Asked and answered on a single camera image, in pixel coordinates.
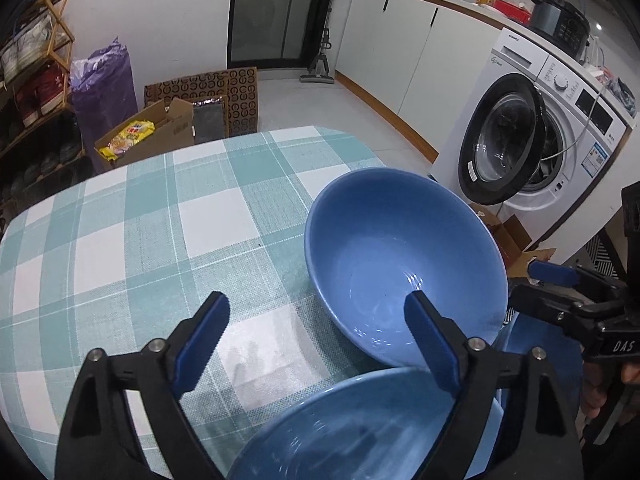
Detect blue plate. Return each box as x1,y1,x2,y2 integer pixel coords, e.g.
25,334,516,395
492,312,583,413

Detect wooden shoe rack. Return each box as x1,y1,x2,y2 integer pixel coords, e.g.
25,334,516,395
0,0,96,211

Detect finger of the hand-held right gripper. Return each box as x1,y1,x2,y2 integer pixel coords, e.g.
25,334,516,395
530,261,626,301
510,285,606,341

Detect purple trash bag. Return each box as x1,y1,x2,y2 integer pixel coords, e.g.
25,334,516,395
70,37,139,133

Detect dark glass door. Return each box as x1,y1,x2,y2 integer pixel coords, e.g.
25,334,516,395
227,0,341,68

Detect brown patterned doormat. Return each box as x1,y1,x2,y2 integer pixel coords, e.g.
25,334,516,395
144,66,260,138

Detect dark crumpled cloth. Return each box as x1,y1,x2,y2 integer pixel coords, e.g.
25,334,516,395
607,77,638,116

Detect white kitchen cabinets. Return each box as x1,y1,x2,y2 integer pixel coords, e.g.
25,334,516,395
334,0,506,163

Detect blue bowl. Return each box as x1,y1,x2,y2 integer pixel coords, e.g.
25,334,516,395
227,366,505,480
304,168,509,367

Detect black pressure cooker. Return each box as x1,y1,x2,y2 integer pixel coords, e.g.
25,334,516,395
529,0,591,51

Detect open cardboard box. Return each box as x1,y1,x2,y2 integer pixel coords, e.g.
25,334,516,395
94,98,196,171

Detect red box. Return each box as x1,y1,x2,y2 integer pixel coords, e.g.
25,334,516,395
492,0,532,23

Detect grey stick vacuum cleaner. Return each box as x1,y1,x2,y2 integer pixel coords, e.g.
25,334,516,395
299,27,337,83

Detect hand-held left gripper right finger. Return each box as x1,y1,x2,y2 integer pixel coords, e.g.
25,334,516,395
404,290,583,480

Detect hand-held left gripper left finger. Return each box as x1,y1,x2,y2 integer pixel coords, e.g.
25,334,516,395
55,291,231,480

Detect black white patterned rug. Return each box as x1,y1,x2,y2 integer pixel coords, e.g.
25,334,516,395
585,235,623,276

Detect small cardboard box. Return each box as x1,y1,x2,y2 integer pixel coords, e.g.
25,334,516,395
467,200,557,278

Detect person's right hand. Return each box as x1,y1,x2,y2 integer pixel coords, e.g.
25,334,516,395
580,360,621,421

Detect white washing machine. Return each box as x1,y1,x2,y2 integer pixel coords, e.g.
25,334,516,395
430,27,633,246

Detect yellow snack packet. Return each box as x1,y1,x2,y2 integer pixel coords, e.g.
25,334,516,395
97,120,157,162

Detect teal checked tablecloth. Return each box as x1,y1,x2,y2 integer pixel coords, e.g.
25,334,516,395
0,126,501,480

